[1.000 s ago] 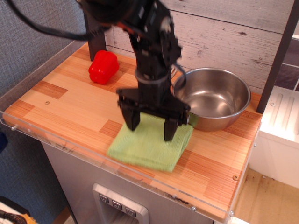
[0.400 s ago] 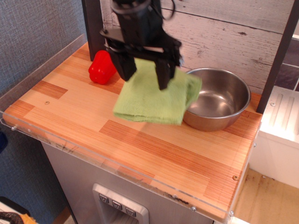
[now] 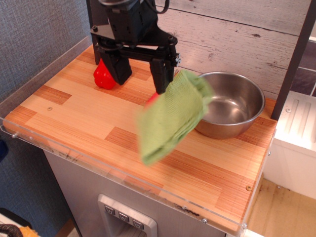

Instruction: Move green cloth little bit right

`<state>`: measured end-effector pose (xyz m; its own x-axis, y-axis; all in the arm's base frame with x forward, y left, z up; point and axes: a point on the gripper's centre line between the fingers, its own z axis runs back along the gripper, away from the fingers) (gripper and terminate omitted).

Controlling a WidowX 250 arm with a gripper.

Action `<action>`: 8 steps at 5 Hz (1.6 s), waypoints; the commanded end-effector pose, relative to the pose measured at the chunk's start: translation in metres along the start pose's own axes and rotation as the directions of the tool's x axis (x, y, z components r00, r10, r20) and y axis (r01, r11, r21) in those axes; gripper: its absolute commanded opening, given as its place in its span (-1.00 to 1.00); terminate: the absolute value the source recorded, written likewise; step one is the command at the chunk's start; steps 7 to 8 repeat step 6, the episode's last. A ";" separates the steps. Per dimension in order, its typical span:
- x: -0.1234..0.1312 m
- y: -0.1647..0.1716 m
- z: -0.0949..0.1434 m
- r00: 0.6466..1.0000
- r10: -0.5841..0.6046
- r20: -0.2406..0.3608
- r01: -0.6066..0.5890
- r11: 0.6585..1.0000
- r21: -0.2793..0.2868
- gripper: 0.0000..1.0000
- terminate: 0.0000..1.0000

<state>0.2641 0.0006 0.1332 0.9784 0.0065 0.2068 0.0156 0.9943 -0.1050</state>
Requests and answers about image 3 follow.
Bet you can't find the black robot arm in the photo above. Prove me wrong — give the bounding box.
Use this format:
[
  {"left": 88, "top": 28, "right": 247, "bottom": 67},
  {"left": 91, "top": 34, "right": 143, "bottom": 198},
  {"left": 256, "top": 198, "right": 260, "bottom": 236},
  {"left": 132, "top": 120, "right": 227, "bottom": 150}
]
[{"left": 91, "top": 0, "right": 180, "bottom": 94}]

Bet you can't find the green cloth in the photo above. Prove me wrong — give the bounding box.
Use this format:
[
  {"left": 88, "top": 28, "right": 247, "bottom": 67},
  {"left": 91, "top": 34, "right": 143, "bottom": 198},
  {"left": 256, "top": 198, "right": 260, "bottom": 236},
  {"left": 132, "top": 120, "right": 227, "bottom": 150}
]
[{"left": 137, "top": 70, "right": 214, "bottom": 165}]

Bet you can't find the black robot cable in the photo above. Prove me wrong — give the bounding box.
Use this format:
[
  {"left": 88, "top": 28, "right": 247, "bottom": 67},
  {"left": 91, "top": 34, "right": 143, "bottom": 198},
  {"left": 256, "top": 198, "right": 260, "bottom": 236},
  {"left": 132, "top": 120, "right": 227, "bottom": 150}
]
[{"left": 144, "top": 0, "right": 171, "bottom": 14}]

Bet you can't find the red toy bell pepper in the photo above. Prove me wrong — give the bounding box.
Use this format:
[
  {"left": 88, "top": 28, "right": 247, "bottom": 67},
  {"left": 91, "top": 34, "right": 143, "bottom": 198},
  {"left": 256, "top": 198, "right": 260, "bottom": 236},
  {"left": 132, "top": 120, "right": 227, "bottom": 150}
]
[{"left": 93, "top": 59, "right": 116, "bottom": 90}]

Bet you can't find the stainless steel bowl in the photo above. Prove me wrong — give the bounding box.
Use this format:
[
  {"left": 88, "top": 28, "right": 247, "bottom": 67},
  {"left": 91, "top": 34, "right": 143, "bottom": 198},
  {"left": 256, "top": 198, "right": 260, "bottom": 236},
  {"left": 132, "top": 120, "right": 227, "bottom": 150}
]
[{"left": 196, "top": 72, "right": 266, "bottom": 139}]

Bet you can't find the yellow object bottom left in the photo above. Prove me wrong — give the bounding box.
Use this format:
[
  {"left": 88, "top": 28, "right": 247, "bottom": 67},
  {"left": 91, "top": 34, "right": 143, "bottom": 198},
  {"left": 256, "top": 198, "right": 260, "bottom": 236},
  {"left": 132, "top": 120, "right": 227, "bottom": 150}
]
[{"left": 0, "top": 223, "right": 40, "bottom": 237}]

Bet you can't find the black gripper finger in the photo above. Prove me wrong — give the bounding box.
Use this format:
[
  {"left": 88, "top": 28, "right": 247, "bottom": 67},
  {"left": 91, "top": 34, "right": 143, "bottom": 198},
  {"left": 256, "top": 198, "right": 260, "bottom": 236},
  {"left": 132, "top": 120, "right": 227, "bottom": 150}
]
[
  {"left": 98, "top": 49, "right": 132, "bottom": 85},
  {"left": 150, "top": 57, "right": 176, "bottom": 94}
]

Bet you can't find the clear acrylic edge guard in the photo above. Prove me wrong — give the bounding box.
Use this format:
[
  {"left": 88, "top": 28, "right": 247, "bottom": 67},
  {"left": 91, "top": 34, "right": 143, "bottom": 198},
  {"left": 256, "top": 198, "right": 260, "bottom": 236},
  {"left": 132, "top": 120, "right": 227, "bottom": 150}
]
[{"left": 3, "top": 115, "right": 276, "bottom": 237}]

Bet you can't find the silver dispenser panel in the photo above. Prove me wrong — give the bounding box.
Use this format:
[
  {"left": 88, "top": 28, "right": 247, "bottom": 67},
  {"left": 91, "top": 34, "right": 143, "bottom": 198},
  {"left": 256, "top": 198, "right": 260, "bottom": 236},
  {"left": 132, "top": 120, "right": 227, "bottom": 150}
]
[{"left": 98, "top": 194, "right": 158, "bottom": 237}]

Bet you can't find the white toy sink unit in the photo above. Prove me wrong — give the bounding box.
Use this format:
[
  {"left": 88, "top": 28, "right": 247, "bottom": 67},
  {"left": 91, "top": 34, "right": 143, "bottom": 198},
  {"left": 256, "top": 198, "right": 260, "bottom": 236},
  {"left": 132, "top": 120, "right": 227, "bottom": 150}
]
[{"left": 263, "top": 91, "right": 316, "bottom": 198}]

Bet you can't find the fork with red handle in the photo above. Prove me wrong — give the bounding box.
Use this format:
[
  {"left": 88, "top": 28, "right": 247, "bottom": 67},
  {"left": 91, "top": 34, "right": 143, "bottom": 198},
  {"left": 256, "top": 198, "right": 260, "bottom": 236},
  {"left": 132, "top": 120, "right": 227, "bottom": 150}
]
[{"left": 145, "top": 92, "right": 159, "bottom": 107}]

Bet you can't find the grey toy fridge cabinet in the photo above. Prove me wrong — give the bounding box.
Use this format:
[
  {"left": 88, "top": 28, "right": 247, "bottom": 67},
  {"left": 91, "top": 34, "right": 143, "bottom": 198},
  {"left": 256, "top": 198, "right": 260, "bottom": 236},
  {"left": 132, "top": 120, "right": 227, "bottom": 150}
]
[{"left": 45, "top": 151, "right": 226, "bottom": 237}]

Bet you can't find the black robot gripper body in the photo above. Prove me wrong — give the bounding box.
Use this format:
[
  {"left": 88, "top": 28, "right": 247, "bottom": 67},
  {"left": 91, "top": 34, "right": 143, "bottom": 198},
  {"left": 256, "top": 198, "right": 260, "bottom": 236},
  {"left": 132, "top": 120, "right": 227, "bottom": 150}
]
[{"left": 95, "top": 4, "right": 181, "bottom": 66}]

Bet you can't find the dark right frame post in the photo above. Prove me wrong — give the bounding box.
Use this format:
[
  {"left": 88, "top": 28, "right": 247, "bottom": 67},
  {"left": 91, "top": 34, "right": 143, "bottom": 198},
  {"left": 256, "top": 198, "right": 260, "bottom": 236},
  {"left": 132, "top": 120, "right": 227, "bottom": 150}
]
[{"left": 271, "top": 0, "right": 316, "bottom": 120}]

